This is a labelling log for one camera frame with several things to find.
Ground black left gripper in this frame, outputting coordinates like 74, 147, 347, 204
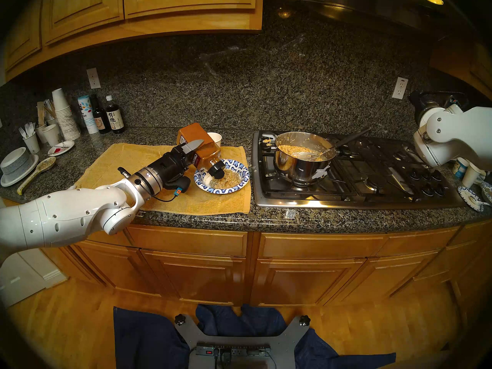
148, 139, 205, 184

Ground dark blue cloth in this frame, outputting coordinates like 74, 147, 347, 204
113, 304, 396, 369

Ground scooped oatmeal portion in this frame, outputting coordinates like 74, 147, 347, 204
209, 169, 242, 190

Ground wooden lower cabinets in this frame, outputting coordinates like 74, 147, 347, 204
2, 198, 492, 309

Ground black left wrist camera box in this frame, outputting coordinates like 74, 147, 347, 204
163, 175, 191, 194

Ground ground cinnamon jar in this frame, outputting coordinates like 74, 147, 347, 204
177, 123, 226, 180

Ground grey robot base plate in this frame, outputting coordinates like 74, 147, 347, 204
175, 314, 311, 369

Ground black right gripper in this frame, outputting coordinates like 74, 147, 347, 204
408, 91, 437, 123

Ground soy sauce bottle white label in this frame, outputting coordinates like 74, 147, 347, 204
105, 95, 125, 134

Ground black handled serving spoon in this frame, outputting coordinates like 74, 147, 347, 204
292, 128, 372, 160

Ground dirty wooden spoon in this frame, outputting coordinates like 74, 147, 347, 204
17, 157, 56, 196

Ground yellow towel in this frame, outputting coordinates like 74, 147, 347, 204
75, 143, 252, 216

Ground stainless steel pot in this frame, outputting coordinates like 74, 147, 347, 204
261, 132, 359, 187

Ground small dark glass bottle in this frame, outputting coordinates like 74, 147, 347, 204
91, 94, 108, 133

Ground stainless gas cooktop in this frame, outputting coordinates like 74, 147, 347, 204
251, 130, 467, 210

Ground small plate with red stain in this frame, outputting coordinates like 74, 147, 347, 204
48, 141, 75, 156

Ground stainless range hood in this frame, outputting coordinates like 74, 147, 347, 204
265, 0, 446, 30

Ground white blue salt canister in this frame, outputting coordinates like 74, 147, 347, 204
77, 95, 100, 135

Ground oatmeal mass in pot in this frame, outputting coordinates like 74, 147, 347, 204
279, 143, 322, 159

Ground stack of white paper cups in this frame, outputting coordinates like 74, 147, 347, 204
52, 88, 80, 141

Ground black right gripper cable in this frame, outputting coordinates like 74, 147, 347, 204
419, 90, 470, 103

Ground wooden upper cabinet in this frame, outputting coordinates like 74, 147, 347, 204
4, 0, 264, 82
430, 34, 492, 92

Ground blue patterned paper plate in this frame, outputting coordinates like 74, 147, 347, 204
457, 186, 492, 212

